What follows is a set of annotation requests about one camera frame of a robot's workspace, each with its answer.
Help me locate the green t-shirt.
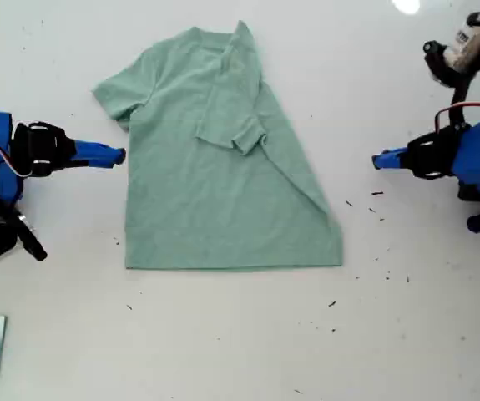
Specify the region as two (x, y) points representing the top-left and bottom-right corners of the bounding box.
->
(92, 19), (345, 272)

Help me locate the gripper camera stalk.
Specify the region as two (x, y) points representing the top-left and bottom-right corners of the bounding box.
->
(422, 39), (480, 126)
(8, 175), (48, 262)

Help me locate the arm motor wire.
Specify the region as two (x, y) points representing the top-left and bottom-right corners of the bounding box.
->
(0, 134), (28, 180)
(432, 101), (480, 135)

